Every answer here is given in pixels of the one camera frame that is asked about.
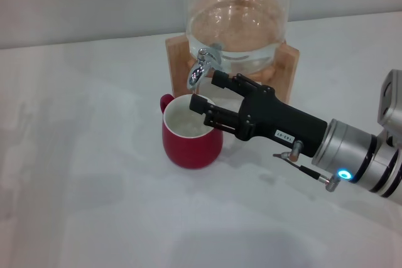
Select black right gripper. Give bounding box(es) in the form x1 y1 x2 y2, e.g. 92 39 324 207
188 70 329 159

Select chrome faucet tap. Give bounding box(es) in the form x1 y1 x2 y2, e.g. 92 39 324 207
187 47 222 95

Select red ceramic cup white inside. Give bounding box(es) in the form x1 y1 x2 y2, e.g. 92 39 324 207
160 94 224 170

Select wooden dispenser stand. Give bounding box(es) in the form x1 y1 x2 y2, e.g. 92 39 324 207
165 0 300 106

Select clear glass water dispenser jar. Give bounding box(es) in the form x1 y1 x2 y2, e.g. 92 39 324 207
185 0 288 76

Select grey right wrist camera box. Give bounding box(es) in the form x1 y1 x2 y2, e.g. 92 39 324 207
378 68 402 149

